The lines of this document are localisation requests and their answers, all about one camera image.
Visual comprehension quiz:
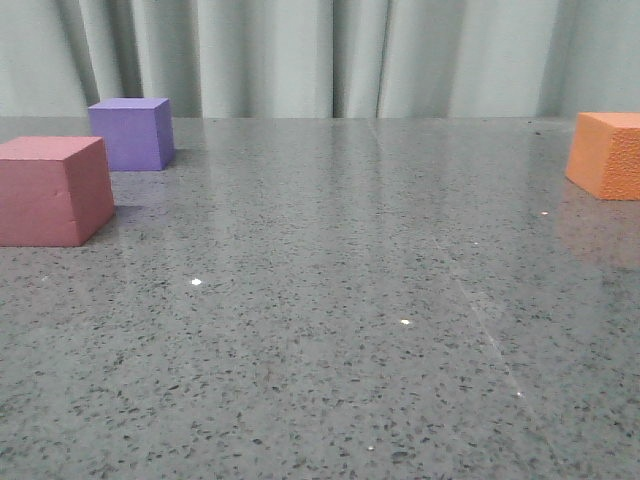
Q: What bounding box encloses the pale green curtain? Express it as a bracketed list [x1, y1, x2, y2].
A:
[1, 1, 639, 118]

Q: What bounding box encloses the orange foam cube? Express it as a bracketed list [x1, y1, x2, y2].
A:
[565, 112, 639, 200]

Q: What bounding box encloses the purple foam cube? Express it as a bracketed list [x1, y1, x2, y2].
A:
[88, 98, 175, 171]

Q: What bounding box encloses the red foam cube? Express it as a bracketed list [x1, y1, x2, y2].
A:
[1, 136, 115, 247]

